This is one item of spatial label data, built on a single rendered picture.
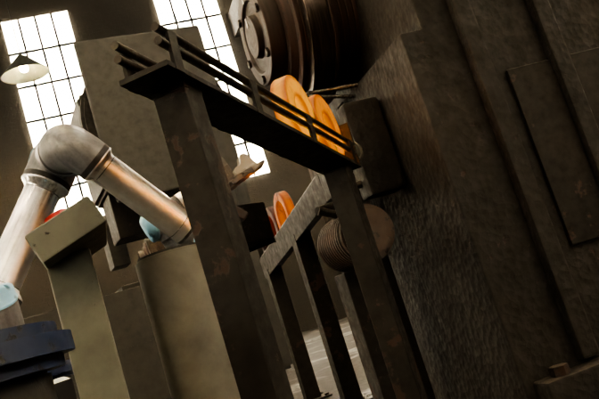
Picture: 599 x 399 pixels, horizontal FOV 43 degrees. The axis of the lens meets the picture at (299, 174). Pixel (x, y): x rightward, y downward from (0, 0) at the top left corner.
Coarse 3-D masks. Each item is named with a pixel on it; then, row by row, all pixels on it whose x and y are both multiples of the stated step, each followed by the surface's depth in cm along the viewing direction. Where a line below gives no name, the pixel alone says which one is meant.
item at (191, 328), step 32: (160, 256) 127; (192, 256) 129; (160, 288) 127; (192, 288) 127; (160, 320) 126; (192, 320) 125; (160, 352) 127; (192, 352) 124; (224, 352) 127; (192, 384) 124; (224, 384) 125
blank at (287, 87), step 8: (280, 80) 148; (288, 80) 149; (296, 80) 154; (272, 88) 147; (280, 88) 146; (288, 88) 147; (296, 88) 152; (280, 96) 145; (288, 96) 145; (296, 96) 151; (304, 96) 155; (296, 104) 154; (304, 104) 154; (312, 112) 157; (288, 120) 144; (296, 128) 144; (304, 128) 147
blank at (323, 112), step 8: (312, 96) 163; (320, 96) 167; (312, 104) 160; (320, 104) 164; (320, 112) 162; (328, 112) 168; (320, 120) 160; (328, 120) 168; (336, 128) 170; (328, 144) 159; (344, 152) 169
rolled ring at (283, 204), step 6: (276, 192) 280; (282, 192) 278; (276, 198) 281; (282, 198) 275; (288, 198) 275; (276, 204) 284; (282, 204) 276; (288, 204) 273; (276, 210) 286; (282, 210) 286; (288, 210) 272; (276, 216) 287; (282, 216) 287; (282, 222) 286
